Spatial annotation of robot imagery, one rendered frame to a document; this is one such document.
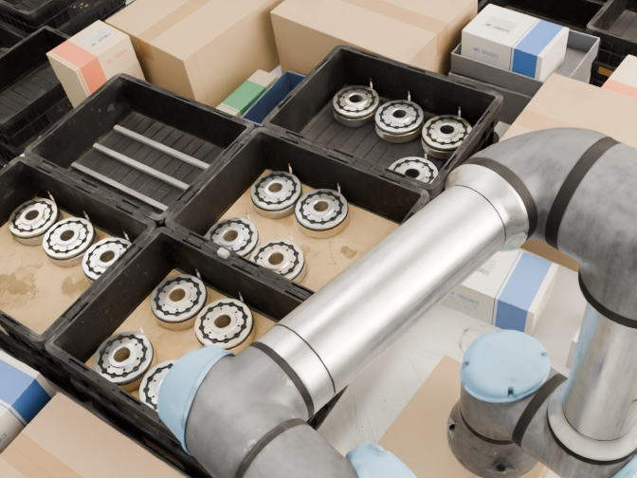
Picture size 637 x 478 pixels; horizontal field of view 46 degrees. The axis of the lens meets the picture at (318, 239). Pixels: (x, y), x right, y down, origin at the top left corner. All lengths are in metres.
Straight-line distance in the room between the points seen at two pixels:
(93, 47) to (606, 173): 1.41
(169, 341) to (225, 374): 0.78
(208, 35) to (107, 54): 0.24
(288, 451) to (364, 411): 0.84
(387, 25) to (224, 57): 0.41
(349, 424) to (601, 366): 0.61
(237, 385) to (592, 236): 0.34
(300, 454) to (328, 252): 0.90
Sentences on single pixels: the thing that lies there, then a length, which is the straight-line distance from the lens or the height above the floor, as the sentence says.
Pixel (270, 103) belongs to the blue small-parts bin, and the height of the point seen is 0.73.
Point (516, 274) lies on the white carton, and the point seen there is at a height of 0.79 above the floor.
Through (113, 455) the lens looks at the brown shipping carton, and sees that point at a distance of 1.24.
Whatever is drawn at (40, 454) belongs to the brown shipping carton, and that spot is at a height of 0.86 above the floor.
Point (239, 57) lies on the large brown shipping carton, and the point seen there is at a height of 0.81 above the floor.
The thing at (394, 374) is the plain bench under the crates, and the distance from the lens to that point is 1.39.
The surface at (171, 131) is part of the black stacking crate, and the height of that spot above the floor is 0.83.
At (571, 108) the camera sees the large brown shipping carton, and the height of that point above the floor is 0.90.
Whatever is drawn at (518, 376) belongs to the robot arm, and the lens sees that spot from 1.04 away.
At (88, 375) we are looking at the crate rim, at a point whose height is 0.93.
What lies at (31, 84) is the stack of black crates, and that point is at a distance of 2.66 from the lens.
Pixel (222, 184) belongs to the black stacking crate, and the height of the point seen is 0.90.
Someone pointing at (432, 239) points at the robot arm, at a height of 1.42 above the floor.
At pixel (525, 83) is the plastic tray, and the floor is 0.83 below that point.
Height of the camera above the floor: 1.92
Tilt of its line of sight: 50 degrees down
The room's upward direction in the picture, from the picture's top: 11 degrees counter-clockwise
